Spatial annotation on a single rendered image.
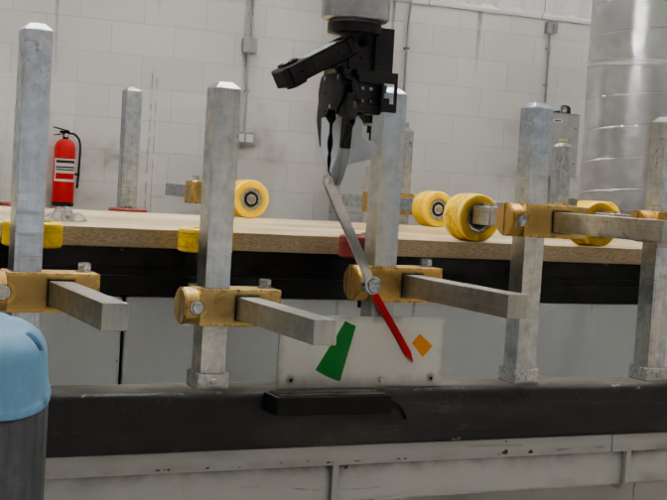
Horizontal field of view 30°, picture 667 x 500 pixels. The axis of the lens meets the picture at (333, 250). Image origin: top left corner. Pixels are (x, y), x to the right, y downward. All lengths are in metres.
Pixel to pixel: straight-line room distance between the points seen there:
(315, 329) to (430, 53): 8.35
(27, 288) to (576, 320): 1.03
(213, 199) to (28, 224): 0.24
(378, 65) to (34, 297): 0.53
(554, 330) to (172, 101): 7.00
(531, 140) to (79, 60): 7.17
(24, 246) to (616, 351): 1.14
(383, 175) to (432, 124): 7.98
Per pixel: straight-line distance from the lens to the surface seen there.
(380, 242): 1.75
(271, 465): 1.74
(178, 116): 9.02
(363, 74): 1.62
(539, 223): 1.88
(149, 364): 1.87
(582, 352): 2.23
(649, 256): 2.04
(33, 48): 1.58
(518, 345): 1.89
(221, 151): 1.64
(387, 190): 1.75
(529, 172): 1.87
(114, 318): 1.35
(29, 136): 1.57
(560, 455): 2.00
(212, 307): 1.64
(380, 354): 1.76
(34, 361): 0.89
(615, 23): 5.73
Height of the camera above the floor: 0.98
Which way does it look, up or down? 3 degrees down
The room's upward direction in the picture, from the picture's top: 4 degrees clockwise
